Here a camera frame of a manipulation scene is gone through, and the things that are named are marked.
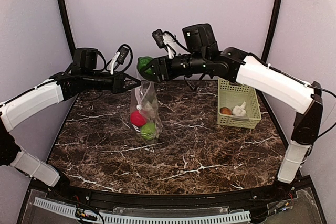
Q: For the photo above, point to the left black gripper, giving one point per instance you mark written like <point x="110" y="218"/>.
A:
<point x="118" y="83"/>

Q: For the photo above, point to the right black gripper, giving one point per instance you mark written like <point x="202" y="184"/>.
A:
<point x="161" y="67"/>

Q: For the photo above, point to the dark green pepper toy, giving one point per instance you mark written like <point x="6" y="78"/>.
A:
<point x="142" y="62"/>

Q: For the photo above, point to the clear zip top bag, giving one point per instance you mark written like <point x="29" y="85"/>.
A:
<point x="144" y="112"/>

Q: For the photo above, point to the red pepper toy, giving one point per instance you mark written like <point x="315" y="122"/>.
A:
<point x="137" y="119"/>

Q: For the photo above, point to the green apple toy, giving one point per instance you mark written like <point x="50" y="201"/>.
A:
<point x="148" y="131"/>

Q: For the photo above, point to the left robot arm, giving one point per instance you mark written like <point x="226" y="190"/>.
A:
<point x="81" y="75"/>

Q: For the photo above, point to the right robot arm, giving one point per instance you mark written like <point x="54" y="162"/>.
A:
<point x="236" y="66"/>

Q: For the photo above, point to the brown potato toy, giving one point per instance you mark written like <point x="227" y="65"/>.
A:
<point x="225" y="110"/>

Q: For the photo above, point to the green plastic basket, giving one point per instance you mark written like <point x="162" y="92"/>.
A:
<point x="230" y="95"/>

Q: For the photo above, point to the white garlic toy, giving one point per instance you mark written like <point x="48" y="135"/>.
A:
<point x="239" y="110"/>

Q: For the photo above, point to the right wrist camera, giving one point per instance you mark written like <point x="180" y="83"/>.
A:
<point x="167" y="41"/>

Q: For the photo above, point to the right black corner post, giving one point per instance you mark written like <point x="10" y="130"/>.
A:
<point x="271" y="29"/>

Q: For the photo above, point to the black front table rail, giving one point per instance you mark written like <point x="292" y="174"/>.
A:
<point x="247" y="199"/>

